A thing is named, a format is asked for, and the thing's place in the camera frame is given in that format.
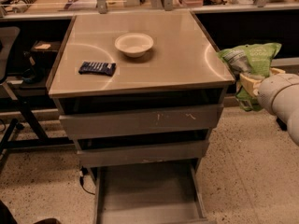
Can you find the top drawer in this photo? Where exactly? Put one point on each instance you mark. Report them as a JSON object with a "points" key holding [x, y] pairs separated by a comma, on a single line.
{"points": [[134, 122]]}

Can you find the grey drawer cabinet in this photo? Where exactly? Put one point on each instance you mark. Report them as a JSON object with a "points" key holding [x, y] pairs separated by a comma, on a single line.
{"points": [[181, 69]]}

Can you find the dark blue snack bar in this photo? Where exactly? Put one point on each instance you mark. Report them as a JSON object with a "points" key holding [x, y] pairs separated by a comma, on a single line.
{"points": [[98, 68]]}

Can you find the open bottom drawer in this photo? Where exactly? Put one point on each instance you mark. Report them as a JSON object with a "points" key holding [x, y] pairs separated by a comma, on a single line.
{"points": [[151, 193]]}

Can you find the green rice chip bag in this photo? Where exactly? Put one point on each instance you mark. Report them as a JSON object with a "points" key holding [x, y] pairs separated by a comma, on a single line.
{"points": [[253, 60]]}

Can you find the middle drawer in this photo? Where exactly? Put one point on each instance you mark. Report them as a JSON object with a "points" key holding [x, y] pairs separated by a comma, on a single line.
{"points": [[91, 154]]}

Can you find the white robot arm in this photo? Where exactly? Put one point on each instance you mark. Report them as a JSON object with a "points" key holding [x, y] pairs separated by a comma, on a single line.
{"points": [[278, 94]]}

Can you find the black power adapter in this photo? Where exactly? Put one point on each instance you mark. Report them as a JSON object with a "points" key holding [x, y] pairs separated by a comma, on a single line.
{"points": [[281, 124]]}

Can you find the white bowl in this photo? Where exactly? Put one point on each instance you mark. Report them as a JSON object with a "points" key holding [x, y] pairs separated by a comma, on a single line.
{"points": [[134, 45]]}

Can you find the black box under desk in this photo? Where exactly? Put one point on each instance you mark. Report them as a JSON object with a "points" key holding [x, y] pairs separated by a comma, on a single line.
{"points": [[45, 52]]}

